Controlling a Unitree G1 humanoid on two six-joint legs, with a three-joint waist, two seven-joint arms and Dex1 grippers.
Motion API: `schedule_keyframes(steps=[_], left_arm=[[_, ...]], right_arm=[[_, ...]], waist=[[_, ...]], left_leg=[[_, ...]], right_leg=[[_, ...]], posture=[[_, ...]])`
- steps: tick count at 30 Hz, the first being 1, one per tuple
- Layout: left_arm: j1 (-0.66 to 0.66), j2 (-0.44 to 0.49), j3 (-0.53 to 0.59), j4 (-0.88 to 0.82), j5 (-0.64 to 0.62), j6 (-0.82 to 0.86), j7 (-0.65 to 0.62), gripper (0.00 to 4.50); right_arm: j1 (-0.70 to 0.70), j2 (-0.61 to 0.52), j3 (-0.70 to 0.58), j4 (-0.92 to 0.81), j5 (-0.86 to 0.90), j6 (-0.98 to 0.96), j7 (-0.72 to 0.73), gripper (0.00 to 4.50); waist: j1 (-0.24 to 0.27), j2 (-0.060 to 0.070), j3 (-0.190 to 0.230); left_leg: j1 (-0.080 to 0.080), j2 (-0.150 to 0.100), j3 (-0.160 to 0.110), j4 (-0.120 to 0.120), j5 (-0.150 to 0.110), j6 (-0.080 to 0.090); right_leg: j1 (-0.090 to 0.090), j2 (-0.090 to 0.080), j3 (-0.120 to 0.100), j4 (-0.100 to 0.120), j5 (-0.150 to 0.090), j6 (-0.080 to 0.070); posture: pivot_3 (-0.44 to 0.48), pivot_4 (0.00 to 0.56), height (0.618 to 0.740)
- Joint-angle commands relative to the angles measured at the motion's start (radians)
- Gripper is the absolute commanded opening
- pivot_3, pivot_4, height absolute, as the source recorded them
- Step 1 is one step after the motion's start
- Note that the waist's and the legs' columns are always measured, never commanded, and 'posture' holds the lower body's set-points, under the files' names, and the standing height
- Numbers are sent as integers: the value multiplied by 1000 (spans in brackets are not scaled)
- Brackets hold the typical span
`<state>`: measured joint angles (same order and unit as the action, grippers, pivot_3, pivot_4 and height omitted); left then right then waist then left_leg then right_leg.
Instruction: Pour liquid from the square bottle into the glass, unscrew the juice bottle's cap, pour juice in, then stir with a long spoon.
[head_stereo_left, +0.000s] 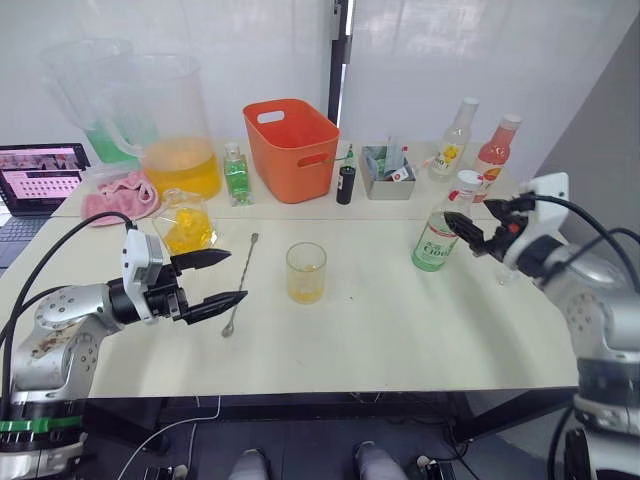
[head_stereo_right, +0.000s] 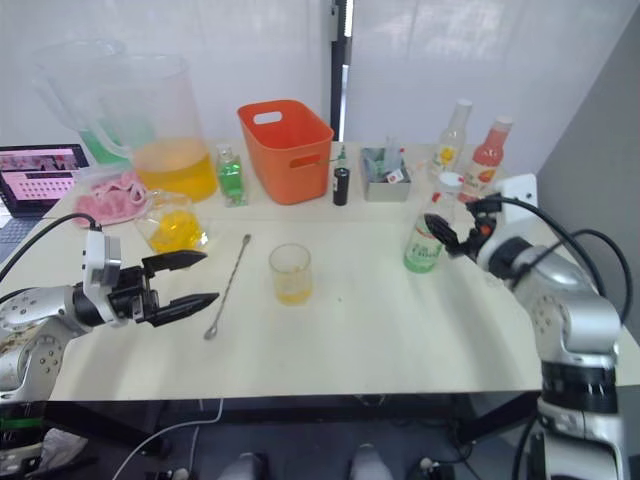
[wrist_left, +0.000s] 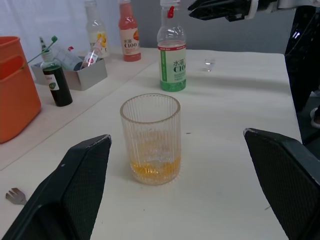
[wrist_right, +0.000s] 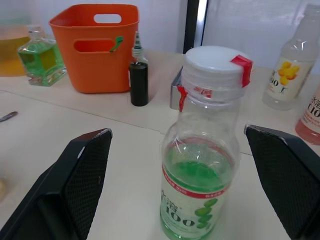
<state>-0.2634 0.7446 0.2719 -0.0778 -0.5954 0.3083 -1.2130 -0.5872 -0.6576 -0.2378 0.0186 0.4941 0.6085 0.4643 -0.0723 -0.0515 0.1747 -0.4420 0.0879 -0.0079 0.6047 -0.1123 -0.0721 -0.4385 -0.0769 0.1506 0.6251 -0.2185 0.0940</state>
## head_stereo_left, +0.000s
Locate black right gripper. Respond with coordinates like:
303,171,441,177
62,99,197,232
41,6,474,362
443,197,532,262

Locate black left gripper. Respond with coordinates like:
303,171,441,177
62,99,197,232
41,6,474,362
144,249,250,327

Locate long metal bar spoon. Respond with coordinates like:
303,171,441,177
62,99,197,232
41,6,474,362
220,231,260,340

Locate square bottle with yellow liquid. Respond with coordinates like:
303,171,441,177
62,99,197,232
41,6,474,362
150,188,219,256

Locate green label bottle, white cap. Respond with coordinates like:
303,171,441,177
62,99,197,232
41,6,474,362
410,169,483,274

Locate pink juice bottle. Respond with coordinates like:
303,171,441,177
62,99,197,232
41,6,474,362
471,114,524,205

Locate clear bottle with yellow label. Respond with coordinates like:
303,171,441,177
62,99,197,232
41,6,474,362
428,96,482,184

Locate clear drinking glass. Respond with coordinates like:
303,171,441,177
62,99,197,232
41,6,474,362
285,241,328,306

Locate square metal tin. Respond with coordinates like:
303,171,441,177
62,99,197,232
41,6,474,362
359,144,419,202

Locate square bottle with green liquid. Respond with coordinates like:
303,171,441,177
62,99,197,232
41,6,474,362
222,141,256,208

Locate clear pitcher with orange liquid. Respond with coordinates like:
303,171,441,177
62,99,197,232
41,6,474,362
98,53,224,202

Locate small black bottle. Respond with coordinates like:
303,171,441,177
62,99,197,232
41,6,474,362
335,144,358,206

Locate clear pitcher with green liquid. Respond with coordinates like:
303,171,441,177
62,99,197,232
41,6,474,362
39,38,147,172

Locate green sachets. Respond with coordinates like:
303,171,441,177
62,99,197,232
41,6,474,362
363,133,409,179

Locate pink towel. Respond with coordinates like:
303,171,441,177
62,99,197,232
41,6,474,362
81,168,162,222

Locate orange plastic basket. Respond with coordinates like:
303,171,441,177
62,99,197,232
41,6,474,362
242,97,342,205

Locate grey rounded shape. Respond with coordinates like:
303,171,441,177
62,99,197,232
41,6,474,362
228,447,274,480
351,440,410,480

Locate black laptop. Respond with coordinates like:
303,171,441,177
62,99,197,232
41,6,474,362
0,143,94,272

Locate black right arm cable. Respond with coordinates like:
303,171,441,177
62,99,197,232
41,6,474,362
528,193,640,292

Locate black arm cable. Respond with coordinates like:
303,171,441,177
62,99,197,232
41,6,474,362
0,211,138,401
528,193,640,292

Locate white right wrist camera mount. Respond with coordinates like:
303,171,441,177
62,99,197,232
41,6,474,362
501,172,572,274

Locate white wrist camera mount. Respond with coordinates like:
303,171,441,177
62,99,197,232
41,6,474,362
501,172,572,274
121,228,167,325

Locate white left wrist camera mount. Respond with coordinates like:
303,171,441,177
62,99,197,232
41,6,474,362
121,228,167,325

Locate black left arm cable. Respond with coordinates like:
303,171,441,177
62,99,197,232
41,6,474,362
0,211,138,401

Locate thin white cable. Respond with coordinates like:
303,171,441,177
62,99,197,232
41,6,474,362
118,394,222,480

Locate black table frame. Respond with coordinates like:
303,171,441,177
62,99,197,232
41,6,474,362
82,388,581,446

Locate black vertical post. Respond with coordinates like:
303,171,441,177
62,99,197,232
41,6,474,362
326,0,355,126

